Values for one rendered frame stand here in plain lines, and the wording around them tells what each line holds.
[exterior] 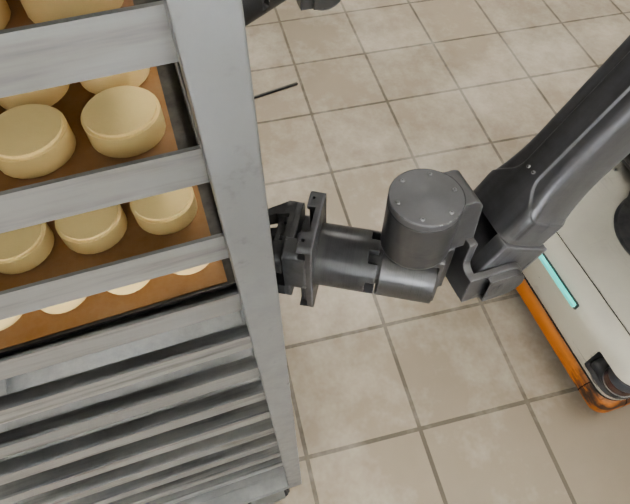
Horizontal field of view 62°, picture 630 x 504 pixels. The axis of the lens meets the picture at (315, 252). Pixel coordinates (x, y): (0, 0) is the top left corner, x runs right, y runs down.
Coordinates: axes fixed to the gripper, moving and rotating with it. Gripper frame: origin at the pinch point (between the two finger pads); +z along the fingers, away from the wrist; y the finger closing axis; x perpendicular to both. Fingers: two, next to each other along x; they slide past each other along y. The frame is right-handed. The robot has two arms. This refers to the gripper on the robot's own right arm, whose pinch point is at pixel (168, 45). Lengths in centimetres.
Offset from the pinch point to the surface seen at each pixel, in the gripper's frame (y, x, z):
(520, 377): 98, -60, -43
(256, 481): 83, -28, 24
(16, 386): 82, 30, 48
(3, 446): 17.8, -17.5, 42.7
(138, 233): -6.5, -24.9, 21.5
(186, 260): -7.1, -30.0, 20.8
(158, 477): 57, -20, 36
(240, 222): -13.9, -34.8, 18.5
